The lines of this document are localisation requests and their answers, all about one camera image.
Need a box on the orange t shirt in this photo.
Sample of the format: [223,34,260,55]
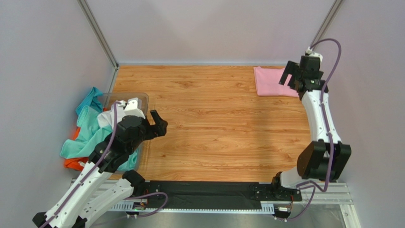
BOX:
[64,107,110,171]

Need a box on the pink t shirt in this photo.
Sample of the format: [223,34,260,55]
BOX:
[253,66,299,97]

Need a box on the clear plastic bin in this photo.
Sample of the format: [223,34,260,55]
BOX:
[99,93,149,173]

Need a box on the white t shirt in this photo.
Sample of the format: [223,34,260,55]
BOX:
[97,100,127,129]

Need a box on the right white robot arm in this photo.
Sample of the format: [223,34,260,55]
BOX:
[272,50,351,192]

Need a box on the teal t shirt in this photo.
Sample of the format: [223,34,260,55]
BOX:
[60,105,141,171]

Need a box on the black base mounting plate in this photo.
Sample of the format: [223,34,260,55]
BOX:
[131,181,302,210]

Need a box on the aluminium frame rail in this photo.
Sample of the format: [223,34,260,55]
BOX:
[65,178,353,214]

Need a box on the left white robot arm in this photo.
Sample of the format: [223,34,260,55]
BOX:
[32,101,168,228]

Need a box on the blue t shirt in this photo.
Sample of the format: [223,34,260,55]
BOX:
[76,87,103,116]

